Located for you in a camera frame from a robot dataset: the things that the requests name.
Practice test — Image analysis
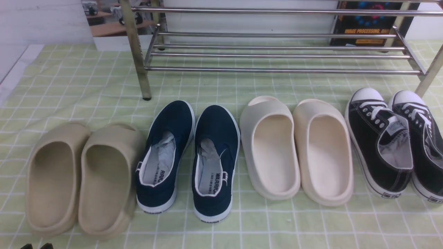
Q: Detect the navy canvas shoe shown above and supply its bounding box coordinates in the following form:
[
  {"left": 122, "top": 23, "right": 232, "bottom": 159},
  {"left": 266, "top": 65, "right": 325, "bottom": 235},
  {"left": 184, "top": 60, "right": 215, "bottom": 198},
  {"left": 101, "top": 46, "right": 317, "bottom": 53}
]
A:
[
  {"left": 135, "top": 100, "right": 195, "bottom": 214},
  {"left": 191, "top": 105, "right": 240, "bottom": 223}
]

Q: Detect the metal shoe rack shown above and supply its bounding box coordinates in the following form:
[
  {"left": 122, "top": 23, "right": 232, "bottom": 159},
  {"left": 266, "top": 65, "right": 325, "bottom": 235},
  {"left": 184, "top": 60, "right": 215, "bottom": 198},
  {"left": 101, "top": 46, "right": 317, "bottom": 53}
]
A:
[{"left": 120, "top": 0, "right": 442, "bottom": 101}]

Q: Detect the left cream foam slipper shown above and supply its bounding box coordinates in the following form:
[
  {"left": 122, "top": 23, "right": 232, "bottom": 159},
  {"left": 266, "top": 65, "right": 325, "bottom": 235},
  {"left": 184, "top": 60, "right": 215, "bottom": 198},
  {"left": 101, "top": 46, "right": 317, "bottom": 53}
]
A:
[{"left": 239, "top": 96, "right": 301, "bottom": 200}]

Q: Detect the cream foam slipper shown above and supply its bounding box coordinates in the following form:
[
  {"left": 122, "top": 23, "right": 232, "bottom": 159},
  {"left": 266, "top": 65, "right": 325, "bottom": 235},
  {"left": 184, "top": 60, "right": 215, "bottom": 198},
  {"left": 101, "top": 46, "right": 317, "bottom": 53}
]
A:
[
  {"left": 239, "top": 96, "right": 301, "bottom": 200},
  {"left": 292, "top": 99, "right": 354, "bottom": 206}
]

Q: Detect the right cream foam slipper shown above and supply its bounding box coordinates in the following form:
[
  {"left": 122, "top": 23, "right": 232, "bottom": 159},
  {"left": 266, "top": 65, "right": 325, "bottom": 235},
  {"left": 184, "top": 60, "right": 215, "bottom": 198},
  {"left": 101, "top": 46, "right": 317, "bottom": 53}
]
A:
[{"left": 292, "top": 99, "right": 354, "bottom": 206}]

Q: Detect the right tan foam slipper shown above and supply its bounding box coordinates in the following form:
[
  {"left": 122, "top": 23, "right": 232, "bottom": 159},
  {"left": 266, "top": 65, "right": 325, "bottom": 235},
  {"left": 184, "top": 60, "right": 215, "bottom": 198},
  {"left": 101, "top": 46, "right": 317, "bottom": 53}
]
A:
[{"left": 79, "top": 122, "right": 145, "bottom": 240}]

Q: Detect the tan foam slipper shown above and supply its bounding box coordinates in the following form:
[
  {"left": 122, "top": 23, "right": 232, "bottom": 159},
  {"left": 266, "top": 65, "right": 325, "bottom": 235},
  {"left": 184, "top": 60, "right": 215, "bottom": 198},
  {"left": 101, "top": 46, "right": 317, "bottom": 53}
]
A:
[
  {"left": 79, "top": 122, "right": 145, "bottom": 240},
  {"left": 25, "top": 121, "right": 91, "bottom": 238}
]

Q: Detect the green checkered tablecloth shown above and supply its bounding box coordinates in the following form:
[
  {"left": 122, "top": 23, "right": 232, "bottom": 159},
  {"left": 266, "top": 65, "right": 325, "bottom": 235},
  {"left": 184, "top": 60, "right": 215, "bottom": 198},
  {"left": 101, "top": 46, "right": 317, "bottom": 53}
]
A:
[{"left": 0, "top": 44, "right": 442, "bottom": 249}]

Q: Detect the dark image processing book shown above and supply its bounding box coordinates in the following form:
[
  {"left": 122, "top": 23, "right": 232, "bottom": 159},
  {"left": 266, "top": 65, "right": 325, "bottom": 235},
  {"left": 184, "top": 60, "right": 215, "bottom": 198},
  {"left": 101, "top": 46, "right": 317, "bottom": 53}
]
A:
[{"left": 329, "top": 1, "right": 420, "bottom": 47}]

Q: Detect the left black canvas sneaker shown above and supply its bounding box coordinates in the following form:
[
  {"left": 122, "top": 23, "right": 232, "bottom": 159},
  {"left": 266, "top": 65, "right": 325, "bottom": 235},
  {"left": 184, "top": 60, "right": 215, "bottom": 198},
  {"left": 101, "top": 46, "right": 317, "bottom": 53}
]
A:
[{"left": 345, "top": 87, "right": 414, "bottom": 200}]

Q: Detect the black canvas sneaker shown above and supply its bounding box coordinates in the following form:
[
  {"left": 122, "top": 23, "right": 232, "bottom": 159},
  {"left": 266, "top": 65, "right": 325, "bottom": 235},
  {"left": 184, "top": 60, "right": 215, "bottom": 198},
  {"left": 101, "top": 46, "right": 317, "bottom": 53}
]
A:
[
  {"left": 389, "top": 90, "right": 443, "bottom": 204},
  {"left": 345, "top": 87, "right": 414, "bottom": 200}
]

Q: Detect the left tan foam slipper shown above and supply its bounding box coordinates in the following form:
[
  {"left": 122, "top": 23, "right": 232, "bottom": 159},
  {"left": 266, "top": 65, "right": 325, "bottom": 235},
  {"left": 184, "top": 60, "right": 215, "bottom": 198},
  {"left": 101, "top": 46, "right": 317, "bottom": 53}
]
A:
[{"left": 25, "top": 121, "right": 91, "bottom": 238}]

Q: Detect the right black canvas sneaker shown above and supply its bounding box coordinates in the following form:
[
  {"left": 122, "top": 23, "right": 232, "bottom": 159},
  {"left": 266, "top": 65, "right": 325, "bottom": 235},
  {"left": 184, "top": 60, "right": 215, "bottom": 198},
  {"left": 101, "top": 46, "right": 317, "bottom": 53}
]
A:
[{"left": 389, "top": 90, "right": 443, "bottom": 204}]

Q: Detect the photo board against wall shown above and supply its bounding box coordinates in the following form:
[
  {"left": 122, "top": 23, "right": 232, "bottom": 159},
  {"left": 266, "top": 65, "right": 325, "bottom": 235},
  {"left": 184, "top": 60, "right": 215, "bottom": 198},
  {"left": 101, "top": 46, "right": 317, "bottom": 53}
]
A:
[{"left": 81, "top": 0, "right": 165, "bottom": 52}]

